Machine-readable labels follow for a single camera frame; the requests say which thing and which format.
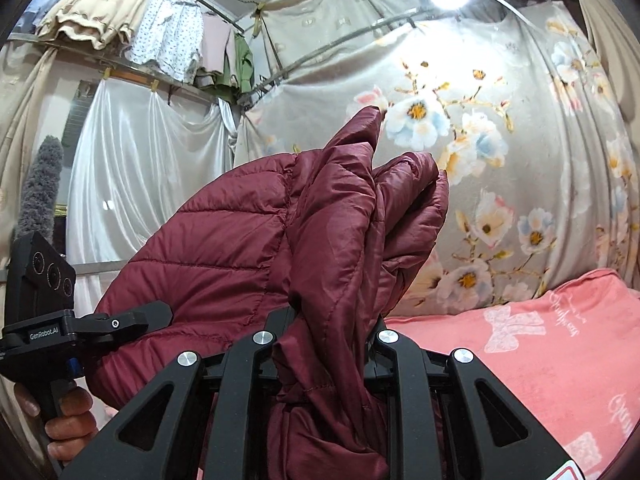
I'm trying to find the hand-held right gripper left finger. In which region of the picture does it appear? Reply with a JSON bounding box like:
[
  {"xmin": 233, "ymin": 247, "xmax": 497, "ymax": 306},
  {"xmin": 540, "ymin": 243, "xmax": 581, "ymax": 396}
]
[{"xmin": 60, "ymin": 307, "xmax": 301, "ymax": 480}]

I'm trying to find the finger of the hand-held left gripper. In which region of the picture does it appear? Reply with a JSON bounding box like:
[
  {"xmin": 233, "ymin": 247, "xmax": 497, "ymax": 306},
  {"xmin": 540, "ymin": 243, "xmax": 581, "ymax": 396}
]
[{"xmin": 75, "ymin": 301, "xmax": 174, "ymax": 357}]

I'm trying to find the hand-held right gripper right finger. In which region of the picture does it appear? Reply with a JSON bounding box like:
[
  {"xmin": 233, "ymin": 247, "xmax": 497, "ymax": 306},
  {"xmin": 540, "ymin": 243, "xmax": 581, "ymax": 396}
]
[{"xmin": 365, "ymin": 327, "xmax": 576, "ymax": 480}]

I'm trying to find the maroon quilted jacket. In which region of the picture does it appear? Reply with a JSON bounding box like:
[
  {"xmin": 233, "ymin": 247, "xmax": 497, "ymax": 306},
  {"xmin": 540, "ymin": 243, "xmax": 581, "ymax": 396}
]
[{"xmin": 85, "ymin": 105, "xmax": 451, "ymax": 480}]

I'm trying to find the person's left hand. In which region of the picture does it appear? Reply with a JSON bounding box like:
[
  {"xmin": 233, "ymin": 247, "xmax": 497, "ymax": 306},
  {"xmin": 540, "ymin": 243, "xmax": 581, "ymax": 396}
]
[{"xmin": 14, "ymin": 385, "xmax": 99, "ymax": 473}]

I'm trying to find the grey fuzzy brush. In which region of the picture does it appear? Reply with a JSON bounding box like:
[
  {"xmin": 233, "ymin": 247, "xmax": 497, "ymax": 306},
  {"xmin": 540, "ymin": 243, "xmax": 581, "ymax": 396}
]
[{"xmin": 14, "ymin": 135, "xmax": 66, "ymax": 241}]

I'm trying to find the pink printed blanket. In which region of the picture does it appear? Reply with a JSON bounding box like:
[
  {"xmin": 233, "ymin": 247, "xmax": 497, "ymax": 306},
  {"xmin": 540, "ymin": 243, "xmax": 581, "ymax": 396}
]
[{"xmin": 385, "ymin": 267, "xmax": 640, "ymax": 480}]

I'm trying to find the white satin curtain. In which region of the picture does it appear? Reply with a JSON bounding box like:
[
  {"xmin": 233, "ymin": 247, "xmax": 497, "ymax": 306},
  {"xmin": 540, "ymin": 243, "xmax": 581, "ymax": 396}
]
[{"xmin": 65, "ymin": 77, "xmax": 241, "ymax": 306}]

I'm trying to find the beige draped curtain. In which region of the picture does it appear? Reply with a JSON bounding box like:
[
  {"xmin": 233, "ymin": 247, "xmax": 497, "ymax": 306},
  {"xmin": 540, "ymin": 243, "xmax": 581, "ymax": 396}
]
[{"xmin": 0, "ymin": 40, "xmax": 81, "ymax": 261}]

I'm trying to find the grey floral curtain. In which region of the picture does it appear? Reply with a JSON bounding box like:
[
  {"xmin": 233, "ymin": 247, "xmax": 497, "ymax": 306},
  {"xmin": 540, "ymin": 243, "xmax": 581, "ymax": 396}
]
[{"xmin": 235, "ymin": 2, "xmax": 636, "ymax": 318}]

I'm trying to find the green garment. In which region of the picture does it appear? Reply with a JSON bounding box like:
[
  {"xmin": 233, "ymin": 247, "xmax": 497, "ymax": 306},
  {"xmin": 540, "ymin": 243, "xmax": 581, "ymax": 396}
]
[{"xmin": 195, "ymin": 32, "xmax": 256, "ymax": 96}]

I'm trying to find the white dotted garment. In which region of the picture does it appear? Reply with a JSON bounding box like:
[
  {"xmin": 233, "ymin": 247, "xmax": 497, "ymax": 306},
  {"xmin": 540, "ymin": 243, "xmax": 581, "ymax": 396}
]
[{"xmin": 122, "ymin": 0, "xmax": 206, "ymax": 83}]

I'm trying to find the cream ruffled garment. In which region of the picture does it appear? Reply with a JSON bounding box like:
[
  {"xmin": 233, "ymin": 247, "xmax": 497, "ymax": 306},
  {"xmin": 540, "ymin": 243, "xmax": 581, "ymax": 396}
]
[{"xmin": 37, "ymin": 0, "xmax": 161, "ymax": 53}]

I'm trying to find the pale pink garment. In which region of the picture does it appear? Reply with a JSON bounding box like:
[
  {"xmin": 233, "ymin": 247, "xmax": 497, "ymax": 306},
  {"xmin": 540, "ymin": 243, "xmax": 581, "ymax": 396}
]
[{"xmin": 197, "ymin": 12, "xmax": 236, "ymax": 73}]

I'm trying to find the beige patterned cloth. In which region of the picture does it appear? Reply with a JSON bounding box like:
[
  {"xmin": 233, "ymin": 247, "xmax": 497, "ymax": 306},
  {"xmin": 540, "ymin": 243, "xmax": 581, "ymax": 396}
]
[{"xmin": 250, "ymin": 0, "xmax": 436, "ymax": 81}]

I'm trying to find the plain beige curtain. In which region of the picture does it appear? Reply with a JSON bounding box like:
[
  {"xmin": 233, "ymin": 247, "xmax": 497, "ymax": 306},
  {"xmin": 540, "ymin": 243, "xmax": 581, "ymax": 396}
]
[{"xmin": 575, "ymin": 0, "xmax": 640, "ymax": 126}]

